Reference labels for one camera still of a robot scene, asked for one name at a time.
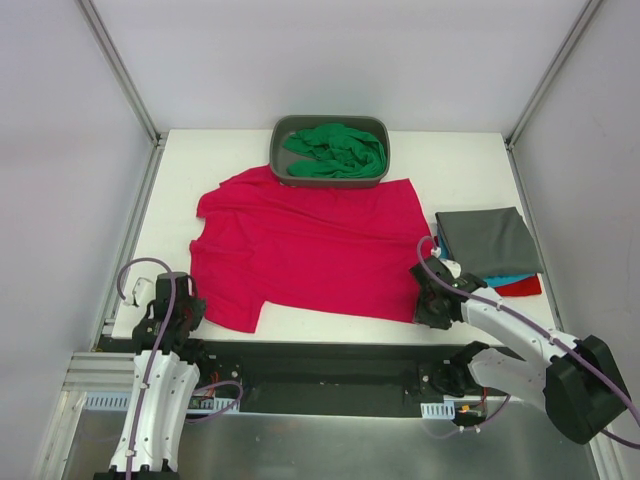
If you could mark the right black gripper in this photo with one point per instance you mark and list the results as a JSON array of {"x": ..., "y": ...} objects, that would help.
[{"x": 428, "y": 307}]

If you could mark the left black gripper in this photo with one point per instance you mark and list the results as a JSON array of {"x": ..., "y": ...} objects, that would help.
[{"x": 187, "y": 310}]

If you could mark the magenta t shirt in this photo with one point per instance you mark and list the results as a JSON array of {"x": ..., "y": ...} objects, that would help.
[{"x": 341, "y": 251}]

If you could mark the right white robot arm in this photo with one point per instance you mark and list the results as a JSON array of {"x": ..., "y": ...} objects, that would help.
[{"x": 575, "y": 382}]

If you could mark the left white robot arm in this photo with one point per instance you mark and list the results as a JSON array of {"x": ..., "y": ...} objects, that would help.
[{"x": 168, "y": 365}]

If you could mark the folded teal t shirt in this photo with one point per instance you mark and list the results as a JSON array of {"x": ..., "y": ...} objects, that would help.
[{"x": 494, "y": 281}]

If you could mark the folded grey t shirt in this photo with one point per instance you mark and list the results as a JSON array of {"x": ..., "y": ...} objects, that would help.
[{"x": 489, "y": 243}]

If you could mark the folded red t shirt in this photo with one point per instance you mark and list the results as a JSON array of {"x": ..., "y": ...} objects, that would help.
[{"x": 530, "y": 286}]

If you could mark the green t shirt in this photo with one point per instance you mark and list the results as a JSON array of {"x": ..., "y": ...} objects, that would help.
[{"x": 334, "y": 150}]

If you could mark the grey plastic bin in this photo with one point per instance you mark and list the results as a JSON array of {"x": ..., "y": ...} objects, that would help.
[{"x": 280, "y": 158}]

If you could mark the right perforated cable duct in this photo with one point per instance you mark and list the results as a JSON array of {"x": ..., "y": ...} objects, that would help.
[{"x": 445, "y": 410}]

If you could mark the perforated cable duct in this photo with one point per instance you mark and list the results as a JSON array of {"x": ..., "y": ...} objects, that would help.
[
  {"x": 119, "y": 402},
  {"x": 445, "y": 410}
]

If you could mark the left aluminium rail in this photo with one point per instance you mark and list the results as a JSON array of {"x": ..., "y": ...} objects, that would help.
[{"x": 100, "y": 371}]

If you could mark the left perforated cable duct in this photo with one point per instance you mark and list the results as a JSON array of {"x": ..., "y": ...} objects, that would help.
[{"x": 119, "y": 402}]

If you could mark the left aluminium frame post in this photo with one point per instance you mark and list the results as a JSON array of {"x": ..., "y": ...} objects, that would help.
[{"x": 118, "y": 68}]

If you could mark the aluminium frame post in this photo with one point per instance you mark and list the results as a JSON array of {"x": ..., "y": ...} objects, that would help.
[
  {"x": 118, "y": 68},
  {"x": 571, "y": 40}
]

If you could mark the right aluminium frame post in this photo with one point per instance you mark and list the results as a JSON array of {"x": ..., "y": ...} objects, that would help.
[{"x": 571, "y": 40}]

